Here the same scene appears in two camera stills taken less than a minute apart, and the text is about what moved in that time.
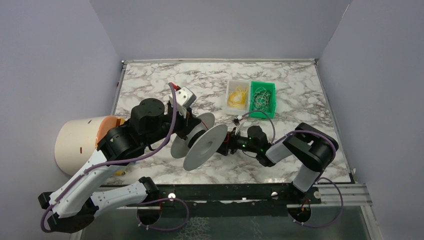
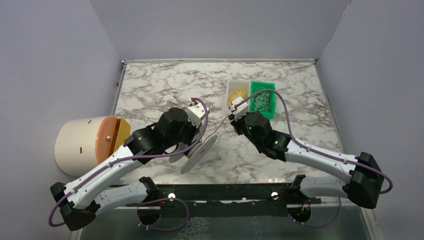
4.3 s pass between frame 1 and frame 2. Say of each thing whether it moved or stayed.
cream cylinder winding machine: stayed
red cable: moved
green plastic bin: stayed
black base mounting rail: stayed
